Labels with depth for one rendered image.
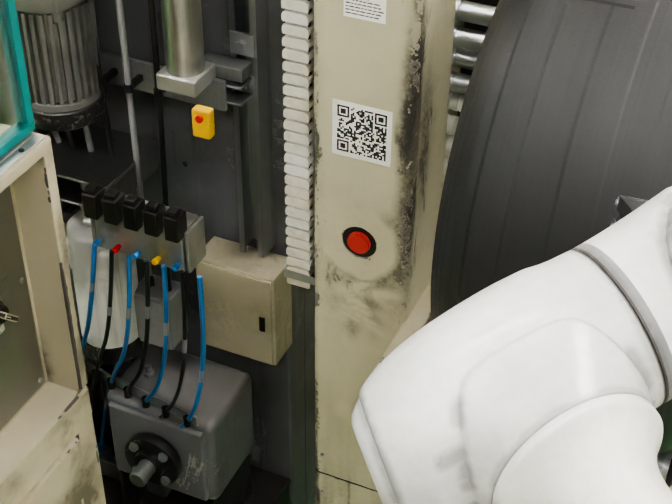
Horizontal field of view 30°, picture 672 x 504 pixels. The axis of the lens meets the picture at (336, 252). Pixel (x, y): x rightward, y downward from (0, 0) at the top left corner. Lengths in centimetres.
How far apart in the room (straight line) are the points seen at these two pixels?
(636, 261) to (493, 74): 56
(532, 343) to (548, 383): 3
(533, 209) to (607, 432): 57
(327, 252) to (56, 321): 34
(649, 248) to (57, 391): 105
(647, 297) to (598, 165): 51
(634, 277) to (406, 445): 15
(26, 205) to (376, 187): 41
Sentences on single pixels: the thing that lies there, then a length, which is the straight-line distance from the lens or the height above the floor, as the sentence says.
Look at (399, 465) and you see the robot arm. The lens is 66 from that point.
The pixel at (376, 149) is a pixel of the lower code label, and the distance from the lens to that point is 147.
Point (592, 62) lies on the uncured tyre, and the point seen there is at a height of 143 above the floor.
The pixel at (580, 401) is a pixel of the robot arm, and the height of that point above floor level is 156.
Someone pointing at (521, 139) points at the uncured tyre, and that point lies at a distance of 120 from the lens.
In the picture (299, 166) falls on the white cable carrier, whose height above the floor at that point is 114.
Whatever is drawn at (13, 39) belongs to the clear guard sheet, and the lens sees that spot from 134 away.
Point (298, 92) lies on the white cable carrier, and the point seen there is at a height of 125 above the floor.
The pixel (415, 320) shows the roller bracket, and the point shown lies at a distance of 161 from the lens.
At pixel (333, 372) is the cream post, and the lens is 171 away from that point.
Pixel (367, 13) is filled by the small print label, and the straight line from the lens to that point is 139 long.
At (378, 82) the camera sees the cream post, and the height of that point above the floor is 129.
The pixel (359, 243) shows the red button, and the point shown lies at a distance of 155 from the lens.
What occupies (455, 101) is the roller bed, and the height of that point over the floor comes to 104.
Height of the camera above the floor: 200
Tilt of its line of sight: 38 degrees down
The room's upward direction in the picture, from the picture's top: 1 degrees clockwise
